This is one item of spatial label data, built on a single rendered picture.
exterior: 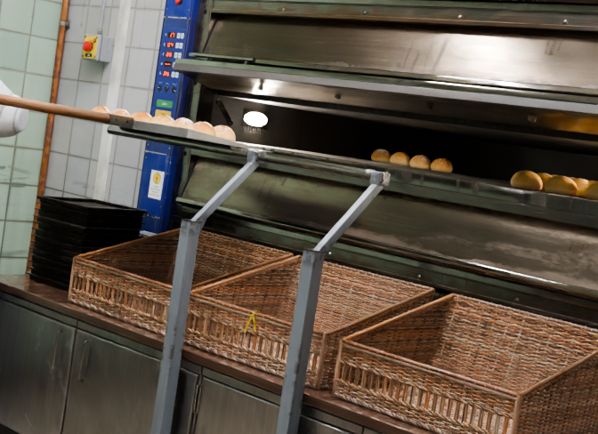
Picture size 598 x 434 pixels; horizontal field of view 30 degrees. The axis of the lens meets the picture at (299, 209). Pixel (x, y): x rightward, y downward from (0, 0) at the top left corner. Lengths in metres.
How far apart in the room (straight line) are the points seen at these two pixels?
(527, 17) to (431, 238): 0.70
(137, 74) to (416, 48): 1.33
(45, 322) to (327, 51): 1.29
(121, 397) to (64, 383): 0.29
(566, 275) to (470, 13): 0.83
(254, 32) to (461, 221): 1.10
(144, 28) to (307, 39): 0.85
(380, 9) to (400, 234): 0.72
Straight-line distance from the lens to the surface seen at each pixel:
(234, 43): 3.99
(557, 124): 3.13
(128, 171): 4.36
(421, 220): 3.38
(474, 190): 3.26
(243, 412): 3.10
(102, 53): 4.49
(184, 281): 3.19
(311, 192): 3.68
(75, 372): 3.68
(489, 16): 3.32
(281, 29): 3.87
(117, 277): 3.58
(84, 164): 4.59
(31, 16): 4.72
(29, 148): 4.76
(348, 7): 3.66
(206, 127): 3.38
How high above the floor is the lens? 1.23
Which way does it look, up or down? 4 degrees down
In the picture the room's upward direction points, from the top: 9 degrees clockwise
